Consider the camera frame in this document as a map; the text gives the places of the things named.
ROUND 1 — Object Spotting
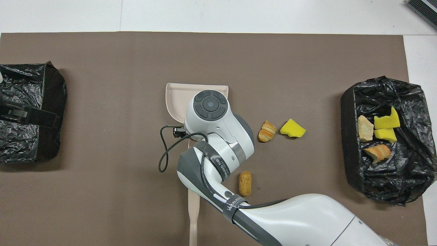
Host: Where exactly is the beige plastic dustpan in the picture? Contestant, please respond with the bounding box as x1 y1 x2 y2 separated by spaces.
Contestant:
165 83 229 125

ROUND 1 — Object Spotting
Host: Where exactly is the brown peanut shaped bread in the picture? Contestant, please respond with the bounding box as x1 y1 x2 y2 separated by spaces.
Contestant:
238 171 252 197

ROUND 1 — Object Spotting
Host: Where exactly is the striped croissant piece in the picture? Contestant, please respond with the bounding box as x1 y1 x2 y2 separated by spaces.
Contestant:
258 120 278 143
363 144 392 164

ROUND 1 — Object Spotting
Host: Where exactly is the black bag lined bin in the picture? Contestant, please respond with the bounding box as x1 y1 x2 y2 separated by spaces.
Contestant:
340 76 437 206
0 61 68 163

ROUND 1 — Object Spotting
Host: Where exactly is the grey ribbed object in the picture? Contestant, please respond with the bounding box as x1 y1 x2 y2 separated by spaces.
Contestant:
406 0 437 30

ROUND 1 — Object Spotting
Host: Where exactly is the brown paper table mat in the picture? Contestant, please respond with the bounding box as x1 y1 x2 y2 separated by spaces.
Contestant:
0 32 429 246

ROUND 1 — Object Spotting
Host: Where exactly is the notched yellow sponge piece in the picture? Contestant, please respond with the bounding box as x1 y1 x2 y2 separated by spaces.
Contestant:
373 106 400 129

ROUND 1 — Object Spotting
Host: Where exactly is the yellow green sponge piece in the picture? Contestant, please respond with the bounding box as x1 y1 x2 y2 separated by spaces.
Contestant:
373 128 398 143

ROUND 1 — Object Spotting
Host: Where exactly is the yellow sponge wedge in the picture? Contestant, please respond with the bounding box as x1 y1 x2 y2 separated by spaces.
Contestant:
280 118 306 138

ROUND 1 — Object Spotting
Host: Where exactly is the pale bread chunk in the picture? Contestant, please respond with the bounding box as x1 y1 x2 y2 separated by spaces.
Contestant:
357 115 375 142

